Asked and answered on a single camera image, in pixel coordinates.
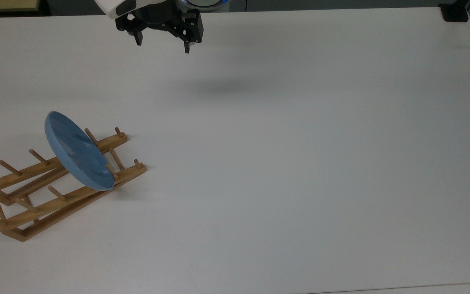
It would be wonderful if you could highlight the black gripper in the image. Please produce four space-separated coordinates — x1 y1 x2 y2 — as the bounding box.
115 0 204 54

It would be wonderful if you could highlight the blue round plate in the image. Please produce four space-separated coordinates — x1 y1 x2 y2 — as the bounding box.
44 111 115 191

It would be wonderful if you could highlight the wooden plate rack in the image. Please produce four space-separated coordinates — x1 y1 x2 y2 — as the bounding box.
0 127 147 243

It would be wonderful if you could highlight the yellowish wooden furniture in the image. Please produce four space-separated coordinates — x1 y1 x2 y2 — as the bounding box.
0 0 40 13

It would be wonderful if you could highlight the robot base with blue ring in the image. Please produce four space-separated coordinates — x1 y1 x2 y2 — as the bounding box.
178 0 230 8

